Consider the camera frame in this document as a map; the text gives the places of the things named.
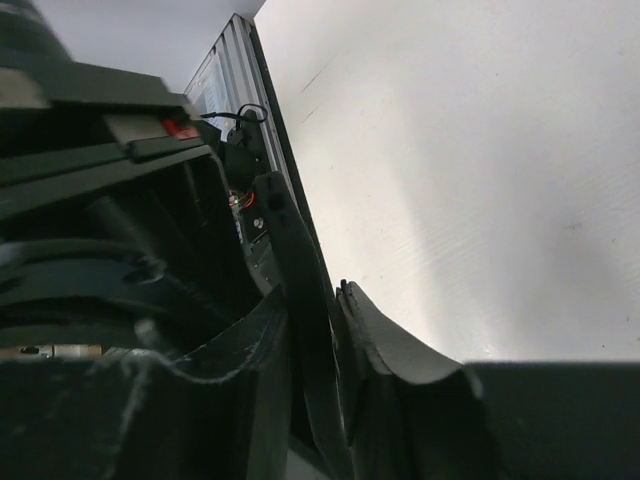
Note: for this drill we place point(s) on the phone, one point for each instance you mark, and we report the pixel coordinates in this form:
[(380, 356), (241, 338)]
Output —
[(301, 281)]

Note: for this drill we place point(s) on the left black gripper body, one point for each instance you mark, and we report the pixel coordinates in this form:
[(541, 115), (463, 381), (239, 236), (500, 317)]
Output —
[(115, 213)]

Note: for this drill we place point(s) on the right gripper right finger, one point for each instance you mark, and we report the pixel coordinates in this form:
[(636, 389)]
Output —
[(414, 413)]

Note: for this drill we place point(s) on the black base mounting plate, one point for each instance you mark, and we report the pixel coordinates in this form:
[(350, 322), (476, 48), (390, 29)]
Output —
[(250, 86)]

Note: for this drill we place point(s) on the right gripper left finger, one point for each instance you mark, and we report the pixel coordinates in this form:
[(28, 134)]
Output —
[(221, 413)]

